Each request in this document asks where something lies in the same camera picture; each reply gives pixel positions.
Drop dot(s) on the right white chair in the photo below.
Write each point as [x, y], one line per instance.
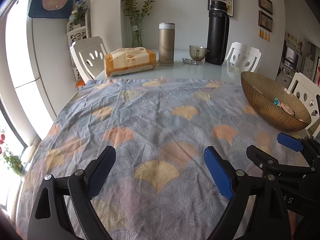
[308, 93]

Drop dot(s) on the far white chair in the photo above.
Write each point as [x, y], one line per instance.
[242, 58]

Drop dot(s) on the amber ribbed glass bowl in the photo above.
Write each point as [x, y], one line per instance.
[265, 96]

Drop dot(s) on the white carved shelf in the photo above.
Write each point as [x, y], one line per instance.
[76, 32]

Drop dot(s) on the upper small framed picture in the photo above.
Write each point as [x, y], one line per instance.
[266, 5]

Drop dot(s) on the tall black thermos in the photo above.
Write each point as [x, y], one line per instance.
[218, 31]

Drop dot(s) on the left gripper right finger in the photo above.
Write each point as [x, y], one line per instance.
[221, 171]

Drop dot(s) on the left white chair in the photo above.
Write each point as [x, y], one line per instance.
[88, 55]

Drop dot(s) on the gold thermos flask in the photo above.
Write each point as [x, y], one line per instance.
[166, 43]

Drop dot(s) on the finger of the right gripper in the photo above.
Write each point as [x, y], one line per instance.
[298, 144]
[265, 162]

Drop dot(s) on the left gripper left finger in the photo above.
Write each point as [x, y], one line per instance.
[98, 170]

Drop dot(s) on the pink oval case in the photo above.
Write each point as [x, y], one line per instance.
[287, 109]

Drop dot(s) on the white chair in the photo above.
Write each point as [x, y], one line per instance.
[88, 55]
[308, 93]
[242, 58]

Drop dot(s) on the patterned blue tablecloth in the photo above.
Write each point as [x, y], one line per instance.
[159, 186]

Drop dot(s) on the vase with dried flowers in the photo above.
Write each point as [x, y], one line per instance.
[136, 17]

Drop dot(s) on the small framed picture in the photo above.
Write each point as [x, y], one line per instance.
[265, 21]
[266, 5]

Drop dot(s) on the orange tissue pack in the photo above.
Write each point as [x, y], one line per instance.
[129, 60]

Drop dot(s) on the lower small framed picture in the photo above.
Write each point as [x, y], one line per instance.
[265, 21]

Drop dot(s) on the glass cup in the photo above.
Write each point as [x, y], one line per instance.
[197, 53]

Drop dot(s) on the blue wall cloth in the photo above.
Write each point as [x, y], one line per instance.
[50, 8]

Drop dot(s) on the small glass ashtray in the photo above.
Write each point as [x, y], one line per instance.
[190, 61]

